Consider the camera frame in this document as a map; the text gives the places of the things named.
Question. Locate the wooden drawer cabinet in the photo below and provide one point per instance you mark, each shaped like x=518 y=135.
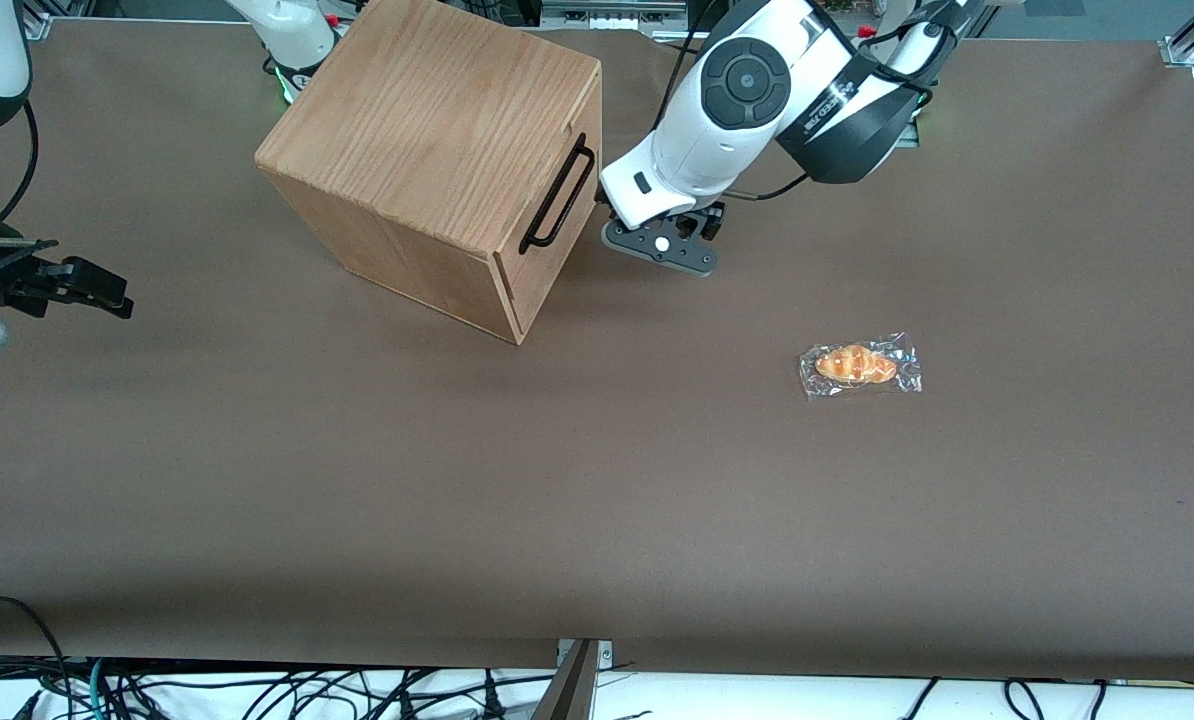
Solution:
x=427 y=130

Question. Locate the brown table cover sheet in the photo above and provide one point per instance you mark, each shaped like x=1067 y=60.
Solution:
x=557 y=480

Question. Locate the silver rail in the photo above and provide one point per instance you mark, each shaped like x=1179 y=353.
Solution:
x=607 y=18

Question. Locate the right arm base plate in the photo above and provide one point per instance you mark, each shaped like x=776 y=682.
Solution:
x=287 y=90

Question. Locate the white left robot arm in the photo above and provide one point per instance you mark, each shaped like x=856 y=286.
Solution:
x=687 y=160

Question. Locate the wooden drawer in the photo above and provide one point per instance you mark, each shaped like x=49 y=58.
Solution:
x=591 y=105

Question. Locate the metal frame bracket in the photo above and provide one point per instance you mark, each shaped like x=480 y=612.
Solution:
x=582 y=680

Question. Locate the plastic-wrapped bread roll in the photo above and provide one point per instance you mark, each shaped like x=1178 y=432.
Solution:
x=855 y=365

